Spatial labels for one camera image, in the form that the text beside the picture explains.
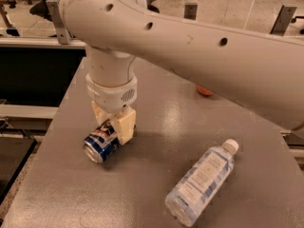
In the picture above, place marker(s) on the metal glass bracket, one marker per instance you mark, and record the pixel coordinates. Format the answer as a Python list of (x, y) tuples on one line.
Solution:
[(62, 33), (190, 11), (283, 20)]

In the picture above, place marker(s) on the red apple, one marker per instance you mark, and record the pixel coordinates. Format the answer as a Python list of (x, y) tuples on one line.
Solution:
[(204, 91)]

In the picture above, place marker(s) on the right metal glass bracket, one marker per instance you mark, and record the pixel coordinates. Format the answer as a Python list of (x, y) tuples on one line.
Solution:
[(283, 20)]

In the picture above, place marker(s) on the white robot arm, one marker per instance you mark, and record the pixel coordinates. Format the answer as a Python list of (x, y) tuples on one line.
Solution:
[(261, 72)]

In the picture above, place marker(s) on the clear plastic water bottle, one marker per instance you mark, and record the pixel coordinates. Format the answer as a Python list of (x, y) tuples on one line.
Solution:
[(188, 199)]

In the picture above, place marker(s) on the blue pepsi can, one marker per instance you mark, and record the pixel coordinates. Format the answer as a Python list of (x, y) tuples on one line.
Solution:
[(101, 143)]

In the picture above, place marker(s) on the left metal glass bracket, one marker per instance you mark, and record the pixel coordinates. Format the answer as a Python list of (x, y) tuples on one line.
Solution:
[(62, 33)]

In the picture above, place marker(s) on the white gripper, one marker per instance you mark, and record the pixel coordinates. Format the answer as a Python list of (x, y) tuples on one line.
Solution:
[(110, 97)]

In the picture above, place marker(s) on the metal barrier rail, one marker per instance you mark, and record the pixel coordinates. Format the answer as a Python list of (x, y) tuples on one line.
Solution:
[(21, 42)]

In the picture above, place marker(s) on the middle metal glass bracket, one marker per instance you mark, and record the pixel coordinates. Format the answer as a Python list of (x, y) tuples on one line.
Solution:
[(190, 11)]

